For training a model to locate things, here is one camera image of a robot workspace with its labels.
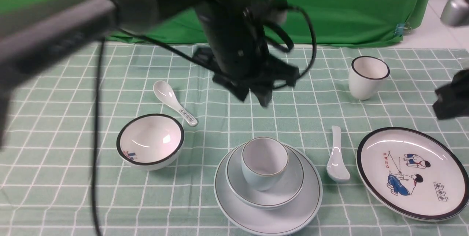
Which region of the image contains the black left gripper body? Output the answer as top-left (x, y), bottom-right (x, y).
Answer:
top-left (193, 1), bottom-right (300, 90)

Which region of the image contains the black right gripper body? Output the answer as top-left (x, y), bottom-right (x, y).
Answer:
top-left (432, 69), bottom-right (469, 120)

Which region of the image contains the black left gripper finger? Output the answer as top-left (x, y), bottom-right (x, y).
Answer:
top-left (222, 81), bottom-right (250, 102)
top-left (253, 86), bottom-right (273, 107)

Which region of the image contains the pale green cup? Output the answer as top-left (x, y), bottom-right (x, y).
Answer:
top-left (241, 137), bottom-right (289, 191)

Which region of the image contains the black rimmed cartoon plate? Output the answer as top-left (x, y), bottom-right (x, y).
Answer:
top-left (356, 126), bottom-right (469, 221)

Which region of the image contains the pale green bowl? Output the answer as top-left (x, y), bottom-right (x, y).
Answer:
top-left (225, 143), bottom-right (304, 210)

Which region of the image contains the plain white spoon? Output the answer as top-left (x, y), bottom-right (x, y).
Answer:
top-left (326, 126), bottom-right (351, 184)

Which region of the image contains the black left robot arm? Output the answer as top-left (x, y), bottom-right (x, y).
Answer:
top-left (1, 0), bottom-right (303, 139)

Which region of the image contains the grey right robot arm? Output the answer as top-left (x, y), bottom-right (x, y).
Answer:
top-left (252, 0), bottom-right (469, 120)

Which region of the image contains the blue clip on backdrop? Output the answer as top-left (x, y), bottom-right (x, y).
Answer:
top-left (394, 23), bottom-right (406, 37)

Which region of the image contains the black rimmed white cup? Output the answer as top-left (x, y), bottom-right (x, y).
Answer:
top-left (348, 56), bottom-right (390, 100)

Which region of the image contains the black rimmed white bowl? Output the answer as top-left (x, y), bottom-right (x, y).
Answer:
top-left (116, 114), bottom-right (185, 171)

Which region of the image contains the green checkered tablecloth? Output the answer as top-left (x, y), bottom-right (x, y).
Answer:
top-left (0, 44), bottom-right (469, 236)

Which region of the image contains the pale green plate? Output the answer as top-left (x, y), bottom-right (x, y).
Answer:
top-left (213, 144), bottom-right (323, 236)

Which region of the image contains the black cable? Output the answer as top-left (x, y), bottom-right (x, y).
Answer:
top-left (91, 0), bottom-right (317, 236)

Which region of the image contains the white spoon with printed handle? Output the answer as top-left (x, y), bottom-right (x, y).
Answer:
top-left (153, 81), bottom-right (198, 126)

